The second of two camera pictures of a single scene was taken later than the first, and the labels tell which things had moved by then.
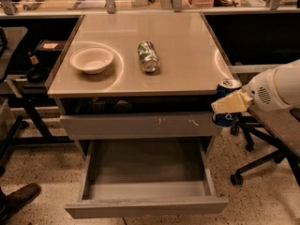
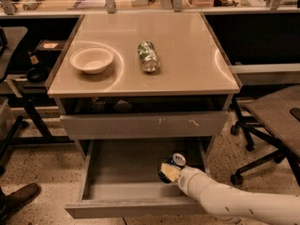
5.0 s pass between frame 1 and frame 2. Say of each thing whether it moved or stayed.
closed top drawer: stayed
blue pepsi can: moved
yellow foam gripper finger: moved
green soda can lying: stayed
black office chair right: stayed
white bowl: stayed
